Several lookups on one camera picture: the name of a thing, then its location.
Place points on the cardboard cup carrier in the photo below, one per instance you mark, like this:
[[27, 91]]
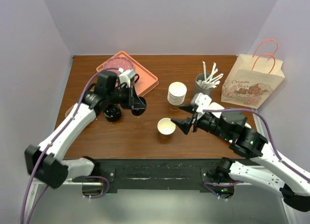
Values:
[[69, 111]]

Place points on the white rectangular tray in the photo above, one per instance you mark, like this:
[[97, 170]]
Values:
[[215, 106]]

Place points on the dark green mug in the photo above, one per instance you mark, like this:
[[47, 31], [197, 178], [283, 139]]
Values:
[[125, 86]]

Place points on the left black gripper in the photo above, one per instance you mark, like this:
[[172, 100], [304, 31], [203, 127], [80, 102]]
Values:
[[129, 105]]

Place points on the grey straw holder cup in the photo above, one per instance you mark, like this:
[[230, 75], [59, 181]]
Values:
[[201, 87]]

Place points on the stack of black lids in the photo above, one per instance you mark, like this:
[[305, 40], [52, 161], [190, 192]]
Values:
[[112, 113]]

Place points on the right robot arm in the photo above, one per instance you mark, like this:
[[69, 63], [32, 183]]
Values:
[[284, 178]]

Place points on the pink dotted plate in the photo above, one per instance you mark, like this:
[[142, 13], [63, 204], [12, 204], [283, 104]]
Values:
[[118, 64]]

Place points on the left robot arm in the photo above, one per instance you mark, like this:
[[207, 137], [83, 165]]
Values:
[[46, 162]]

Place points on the salmon pink tray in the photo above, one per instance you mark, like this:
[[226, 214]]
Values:
[[147, 81]]

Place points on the stack of paper cups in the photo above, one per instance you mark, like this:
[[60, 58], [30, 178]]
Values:
[[176, 95]]

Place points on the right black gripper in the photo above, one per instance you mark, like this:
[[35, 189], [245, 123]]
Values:
[[183, 124]]

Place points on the cream bear paper bag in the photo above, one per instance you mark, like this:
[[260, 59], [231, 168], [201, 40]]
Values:
[[253, 78]]

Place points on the brown paper coffee cup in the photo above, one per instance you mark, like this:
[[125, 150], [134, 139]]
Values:
[[166, 127]]

